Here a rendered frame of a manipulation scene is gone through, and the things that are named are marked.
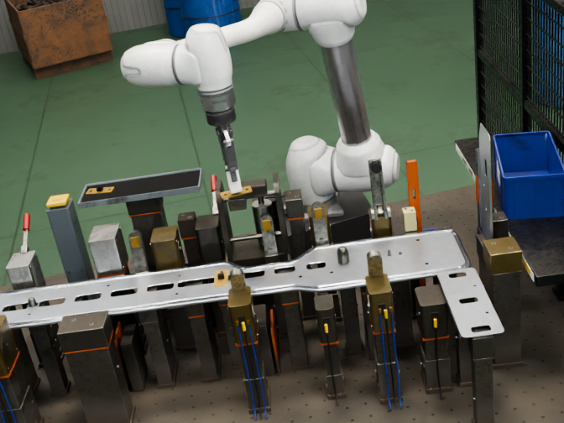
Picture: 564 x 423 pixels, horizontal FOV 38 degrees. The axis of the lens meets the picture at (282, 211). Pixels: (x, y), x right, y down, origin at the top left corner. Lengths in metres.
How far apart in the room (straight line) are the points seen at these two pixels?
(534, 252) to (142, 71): 1.09
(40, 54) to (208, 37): 6.47
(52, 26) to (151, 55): 6.34
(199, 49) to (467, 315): 0.90
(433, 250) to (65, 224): 1.11
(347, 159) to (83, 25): 5.96
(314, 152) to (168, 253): 0.70
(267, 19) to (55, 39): 6.13
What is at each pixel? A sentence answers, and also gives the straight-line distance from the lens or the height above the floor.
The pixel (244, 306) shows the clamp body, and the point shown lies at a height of 1.04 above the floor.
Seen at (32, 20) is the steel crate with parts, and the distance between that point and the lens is 8.36.
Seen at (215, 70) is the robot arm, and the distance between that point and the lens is 2.01.
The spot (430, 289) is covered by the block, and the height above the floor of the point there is 0.98.
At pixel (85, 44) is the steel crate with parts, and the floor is 0.26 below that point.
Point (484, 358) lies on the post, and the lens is 1.99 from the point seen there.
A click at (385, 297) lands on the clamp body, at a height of 1.03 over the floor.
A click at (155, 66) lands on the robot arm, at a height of 1.61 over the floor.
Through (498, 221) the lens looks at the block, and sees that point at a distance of 2.23.
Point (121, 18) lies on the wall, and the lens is 9.86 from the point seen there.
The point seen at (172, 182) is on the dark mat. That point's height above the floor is 1.16.
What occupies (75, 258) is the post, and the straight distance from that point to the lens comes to 2.63.
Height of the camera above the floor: 2.15
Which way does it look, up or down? 27 degrees down
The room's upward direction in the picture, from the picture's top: 9 degrees counter-clockwise
